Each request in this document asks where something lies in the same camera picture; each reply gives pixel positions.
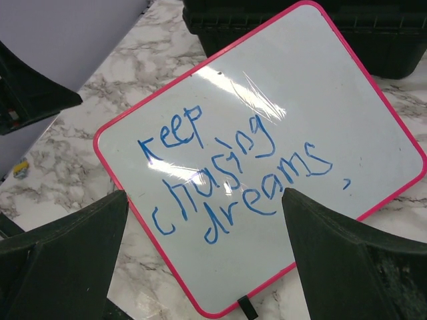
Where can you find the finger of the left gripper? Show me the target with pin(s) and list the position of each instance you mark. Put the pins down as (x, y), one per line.
(28, 96)

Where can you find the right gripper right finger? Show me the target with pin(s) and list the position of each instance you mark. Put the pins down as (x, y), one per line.
(349, 270)

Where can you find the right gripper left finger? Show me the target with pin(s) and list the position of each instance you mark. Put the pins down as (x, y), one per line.
(63, 269)

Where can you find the pink framed whiteboard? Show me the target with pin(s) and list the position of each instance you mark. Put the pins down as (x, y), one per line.
(205, 160)

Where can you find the small yellow blue object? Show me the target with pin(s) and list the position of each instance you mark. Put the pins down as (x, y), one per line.
(20, 170)

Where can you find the black plastic toolbox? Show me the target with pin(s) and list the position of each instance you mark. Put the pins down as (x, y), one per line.
(389, 37)

